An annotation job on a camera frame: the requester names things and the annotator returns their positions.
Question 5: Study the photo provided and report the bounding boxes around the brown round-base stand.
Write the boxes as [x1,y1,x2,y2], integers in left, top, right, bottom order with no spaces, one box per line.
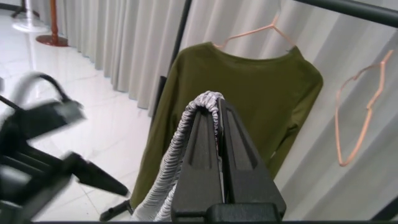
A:
[35,0,69,47]

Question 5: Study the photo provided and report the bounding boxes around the white curtain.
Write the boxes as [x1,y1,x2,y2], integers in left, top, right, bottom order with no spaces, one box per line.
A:
[30,0,398,222]

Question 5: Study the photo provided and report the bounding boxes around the green long-sleeved shirt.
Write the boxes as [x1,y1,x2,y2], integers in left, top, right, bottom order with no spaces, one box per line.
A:
[129,42,324,209]

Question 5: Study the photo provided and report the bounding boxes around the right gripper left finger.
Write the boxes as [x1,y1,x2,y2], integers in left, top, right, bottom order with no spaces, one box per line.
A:
[170,107,226,222]

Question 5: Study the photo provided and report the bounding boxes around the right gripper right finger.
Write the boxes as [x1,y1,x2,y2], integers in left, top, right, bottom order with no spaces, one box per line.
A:
[217,98,287,222]

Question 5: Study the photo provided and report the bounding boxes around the black clothes rack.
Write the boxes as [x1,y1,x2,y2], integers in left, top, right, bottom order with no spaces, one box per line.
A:
[99,0,398,222]

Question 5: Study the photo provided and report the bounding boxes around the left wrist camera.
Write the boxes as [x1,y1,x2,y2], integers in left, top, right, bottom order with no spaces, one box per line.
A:
[0,98,86,147]

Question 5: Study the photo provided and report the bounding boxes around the pink clothes hanger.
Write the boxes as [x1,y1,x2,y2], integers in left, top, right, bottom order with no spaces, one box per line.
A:
[213,12,296,52]
[334,49,395,167]

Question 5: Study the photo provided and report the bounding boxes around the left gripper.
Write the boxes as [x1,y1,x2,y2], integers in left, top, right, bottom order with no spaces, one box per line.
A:
[0,146,130,223]

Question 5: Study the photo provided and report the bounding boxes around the pale grey shorts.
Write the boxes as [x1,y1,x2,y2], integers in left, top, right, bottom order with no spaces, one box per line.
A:
[132,90,225,222]

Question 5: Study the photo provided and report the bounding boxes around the black cable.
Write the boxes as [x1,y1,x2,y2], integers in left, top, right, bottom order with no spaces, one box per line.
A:
[12,72,72,105]

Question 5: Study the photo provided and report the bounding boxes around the white round-base stand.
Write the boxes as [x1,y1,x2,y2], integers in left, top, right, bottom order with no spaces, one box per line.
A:
[11,0,49,34]

